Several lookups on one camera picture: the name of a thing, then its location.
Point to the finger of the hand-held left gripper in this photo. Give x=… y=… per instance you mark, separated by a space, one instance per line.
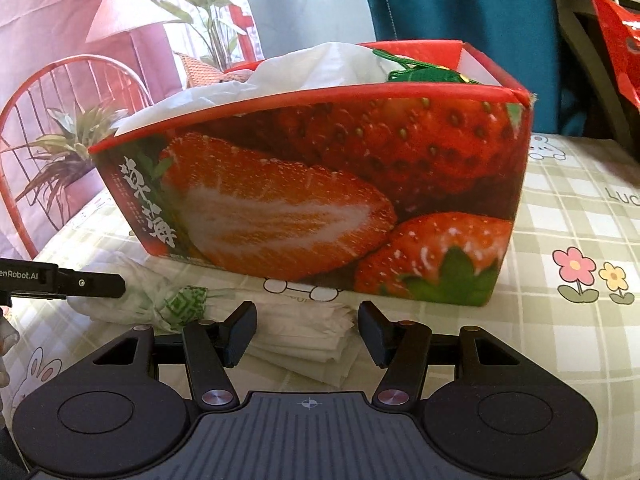
x=95 y=285

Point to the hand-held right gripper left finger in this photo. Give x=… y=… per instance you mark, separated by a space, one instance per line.
x=242 y=330

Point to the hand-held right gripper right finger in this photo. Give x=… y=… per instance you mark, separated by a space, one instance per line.
x=370 y=332

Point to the white bag with green print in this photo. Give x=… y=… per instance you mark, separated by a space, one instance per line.
x=140 y=285

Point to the white plastic bag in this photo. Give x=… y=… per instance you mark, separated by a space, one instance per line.
x=310 y=330
x=310 y=67

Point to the red strawberry cardboard box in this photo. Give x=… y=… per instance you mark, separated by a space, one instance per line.
x=325 y=170

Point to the green knitted cloth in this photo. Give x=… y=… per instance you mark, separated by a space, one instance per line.
x=425 y=72

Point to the person's left hand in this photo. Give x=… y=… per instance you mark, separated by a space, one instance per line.
x=3 y=350

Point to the checked printed bedsheet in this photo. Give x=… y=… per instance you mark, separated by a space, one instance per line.
x=575 y=200

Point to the red white printed curtain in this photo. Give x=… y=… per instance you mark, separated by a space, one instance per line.
x=50 y=20

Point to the teal curtain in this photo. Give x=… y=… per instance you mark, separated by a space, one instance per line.
x=425 y=0

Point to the red plastic bag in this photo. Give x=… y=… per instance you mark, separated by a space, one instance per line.
x=620 y=40

